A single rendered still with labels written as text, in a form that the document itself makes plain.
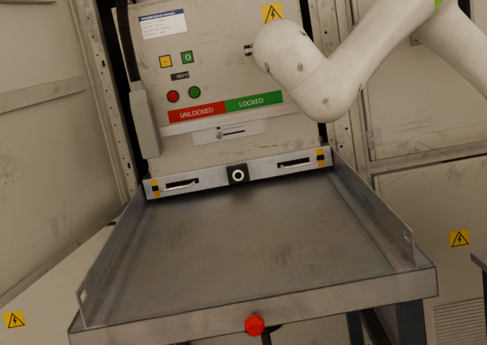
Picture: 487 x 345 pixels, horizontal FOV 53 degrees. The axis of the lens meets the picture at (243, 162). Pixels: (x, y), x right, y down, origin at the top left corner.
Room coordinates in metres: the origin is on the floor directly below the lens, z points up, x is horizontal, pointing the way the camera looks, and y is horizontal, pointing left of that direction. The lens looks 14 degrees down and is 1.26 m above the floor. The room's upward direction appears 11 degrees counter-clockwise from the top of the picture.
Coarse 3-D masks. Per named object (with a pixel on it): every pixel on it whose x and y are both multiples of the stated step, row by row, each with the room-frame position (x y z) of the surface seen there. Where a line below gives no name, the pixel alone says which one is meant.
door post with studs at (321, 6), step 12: (312, 0) 1.41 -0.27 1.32; (324, 0) 1.41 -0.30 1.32; (312, 12) 1.41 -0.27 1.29; (324, 12) 1.41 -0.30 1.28; (312, 24) 1.41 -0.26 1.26; (324, 24) 1.41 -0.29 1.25; (324, 36) 1.41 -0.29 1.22; (336, 36) 1.41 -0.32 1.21; (324, 48) 1.41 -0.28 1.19; (336, 120) 1.41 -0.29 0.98; (348, 120) 1.41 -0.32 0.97; (336, 132) 1.41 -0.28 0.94; (348, 132) 1.41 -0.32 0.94; (336, 144) 1.41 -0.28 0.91; (348, 144) 1.41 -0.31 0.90; (348, 156) 1.41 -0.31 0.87
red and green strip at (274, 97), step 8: (248, 96) 1.36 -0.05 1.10; (256, 96) 1.36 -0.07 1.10; (264, 96) 1.36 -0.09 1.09; (272, 96) 1.36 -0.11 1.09; (280, 96) 1.36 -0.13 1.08; (208, 104) 1.36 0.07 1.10; (216, 104) 1.36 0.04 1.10; (224, 104) 1.36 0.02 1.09; (232, 104) 1.36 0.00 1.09; (240, 104) 1.36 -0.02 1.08; (248, 104) 1.36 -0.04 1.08; (256, 104) 1.36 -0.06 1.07; (264, 104) 1.36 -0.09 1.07; (168, 112) 1.36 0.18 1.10; (176, 112) 1.36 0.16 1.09; (184, 112) 1.36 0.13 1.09; (192, 112) 1.36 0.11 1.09; (200, 112) 1.36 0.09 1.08; (208, 112) 1.36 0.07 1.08; (216, 112) 1.36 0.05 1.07; (224, 112) 1.36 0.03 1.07; (176, 120) 1.36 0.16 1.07; (184, 120) 1.36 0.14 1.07
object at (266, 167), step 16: (320, 144) 1.38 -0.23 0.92; (256, 160) 1.35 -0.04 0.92; (272, 160) 1.35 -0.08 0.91; (288, 160) 1.35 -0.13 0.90; (304, 160) 1.35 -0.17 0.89; (320, 160) 1.35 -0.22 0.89; (160, 176) 1.36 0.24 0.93; (176, 176) 1.35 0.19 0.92; (192, 176) 1.35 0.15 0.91; (208, 176) 1.35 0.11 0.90; (224, 176) 1.35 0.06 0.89; (256, 176) 1.35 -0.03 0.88; (272, 176) 1.35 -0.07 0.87; (176, 192) 1.35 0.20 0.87
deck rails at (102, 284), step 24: (336, 168) 1.32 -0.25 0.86; (144, 192) 1.37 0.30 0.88; (360, 192) 1.06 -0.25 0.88; (120, 216) 1.09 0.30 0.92; (144, 216) 1.26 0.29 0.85; (360, 216) 0.98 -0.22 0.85; (384, 216) 0.88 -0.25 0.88; (120, 240) 1.04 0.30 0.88; (384, 240) 0.85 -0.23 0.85; (408, 240) 0.76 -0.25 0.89; (96, 264) 0.86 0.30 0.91; (120, 264) 0.97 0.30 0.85; (408, 264) 0.75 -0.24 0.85; (96, 288) 0.83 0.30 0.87; (120, 288) 0.86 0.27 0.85; (96, 312) 0.78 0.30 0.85
